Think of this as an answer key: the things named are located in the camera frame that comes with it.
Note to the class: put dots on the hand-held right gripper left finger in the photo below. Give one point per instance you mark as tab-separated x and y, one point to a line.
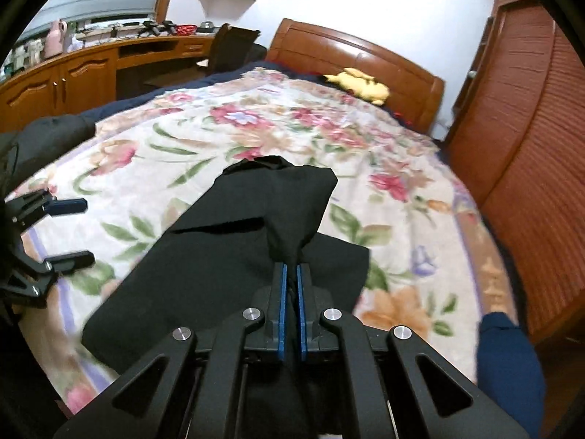
281	320

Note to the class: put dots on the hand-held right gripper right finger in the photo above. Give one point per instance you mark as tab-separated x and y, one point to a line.
302	320

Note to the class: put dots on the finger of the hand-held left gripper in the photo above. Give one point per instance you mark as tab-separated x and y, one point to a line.
73	260
68	206

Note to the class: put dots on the black coat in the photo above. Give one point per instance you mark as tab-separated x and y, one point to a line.
219	265

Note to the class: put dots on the wooden desk with cabinets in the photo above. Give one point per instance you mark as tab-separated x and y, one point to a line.
87	73

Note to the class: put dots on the pink vase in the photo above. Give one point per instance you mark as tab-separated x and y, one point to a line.
55	41

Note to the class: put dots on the floral blanket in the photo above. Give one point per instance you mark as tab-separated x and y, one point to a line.
256	146

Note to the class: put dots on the black tripod device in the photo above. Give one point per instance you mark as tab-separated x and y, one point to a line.
155	28

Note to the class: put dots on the red basket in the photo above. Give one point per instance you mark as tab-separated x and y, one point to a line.
186	30

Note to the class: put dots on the dark blue cloth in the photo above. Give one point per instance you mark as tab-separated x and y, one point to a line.
509	366

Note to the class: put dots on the dark desk chair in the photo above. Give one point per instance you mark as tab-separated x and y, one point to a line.
231	50

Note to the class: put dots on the yellow plush toy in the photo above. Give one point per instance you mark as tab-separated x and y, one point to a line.
361	84

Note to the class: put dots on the wooden bed headboard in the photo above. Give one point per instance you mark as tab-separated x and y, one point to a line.
365	59

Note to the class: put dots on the wooden louvered wardrobe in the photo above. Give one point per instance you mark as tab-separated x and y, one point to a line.
539	146

